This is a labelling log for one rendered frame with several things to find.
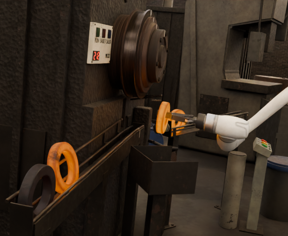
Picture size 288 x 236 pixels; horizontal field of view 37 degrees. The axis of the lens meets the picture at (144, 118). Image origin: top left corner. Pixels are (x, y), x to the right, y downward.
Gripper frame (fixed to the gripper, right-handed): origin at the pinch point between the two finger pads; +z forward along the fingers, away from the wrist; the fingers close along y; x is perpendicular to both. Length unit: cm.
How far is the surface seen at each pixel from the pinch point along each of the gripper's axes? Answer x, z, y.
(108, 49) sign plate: 26.8, 31.4, -4.9
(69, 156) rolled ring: -13, 23, -59
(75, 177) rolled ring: -20, 19, -60
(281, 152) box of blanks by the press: -51, -81, 214
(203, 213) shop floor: -83, -24, 97
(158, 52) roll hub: 28.9, 9.7, 9.7
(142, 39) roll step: 34.1, 16.9, 1.8
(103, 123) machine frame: -7.9, 26.1, -13.3
